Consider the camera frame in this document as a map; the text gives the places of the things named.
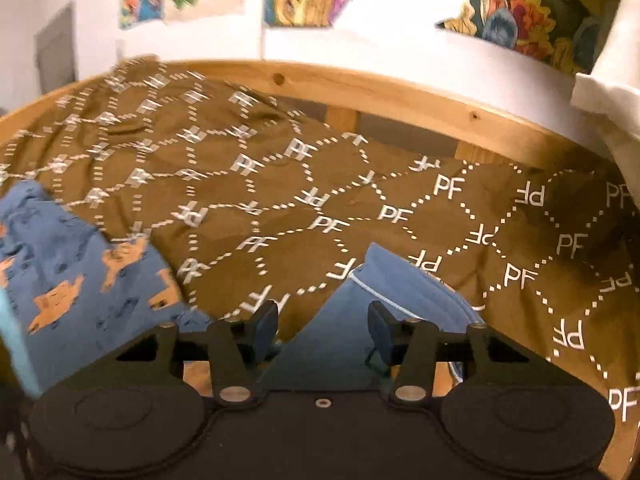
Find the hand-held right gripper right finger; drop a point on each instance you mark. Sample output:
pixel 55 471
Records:
pixel 380 332

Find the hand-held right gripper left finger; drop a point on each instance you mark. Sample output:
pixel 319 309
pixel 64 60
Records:
pixel 263 329

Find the blue printed pants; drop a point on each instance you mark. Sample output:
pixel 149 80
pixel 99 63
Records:
pixel 90 280

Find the brown printed blanket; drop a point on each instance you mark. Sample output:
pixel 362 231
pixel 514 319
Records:
pixel 300 185

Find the white cloth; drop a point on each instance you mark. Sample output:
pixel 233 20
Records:
pixel 615 100

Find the wooden bed frame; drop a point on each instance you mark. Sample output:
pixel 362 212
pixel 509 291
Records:
pixel 400 95

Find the grey wall panel door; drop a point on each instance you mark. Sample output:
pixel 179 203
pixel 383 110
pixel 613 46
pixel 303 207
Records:
pixel 56 52

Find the floral wall poster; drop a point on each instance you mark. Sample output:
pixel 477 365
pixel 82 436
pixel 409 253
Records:
pixel 540 15

